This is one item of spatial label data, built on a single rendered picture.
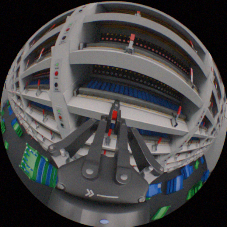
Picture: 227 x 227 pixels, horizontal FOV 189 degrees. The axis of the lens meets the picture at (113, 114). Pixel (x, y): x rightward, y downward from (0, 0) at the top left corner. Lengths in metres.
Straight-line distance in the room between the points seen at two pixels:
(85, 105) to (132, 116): 0.17
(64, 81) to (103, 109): 0.17
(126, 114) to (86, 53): 0.23
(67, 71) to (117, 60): 0.16
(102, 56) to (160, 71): 0.16
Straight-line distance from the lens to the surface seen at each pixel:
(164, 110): 0.36
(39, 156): 0.75
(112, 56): 0.22
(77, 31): 0.31
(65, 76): 0.28
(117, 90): 0.32
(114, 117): 0.19
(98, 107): 0.27
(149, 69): 0.23
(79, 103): 0.29
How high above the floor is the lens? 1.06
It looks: 33 degrees down
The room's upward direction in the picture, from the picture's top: 13 degrees clockwise
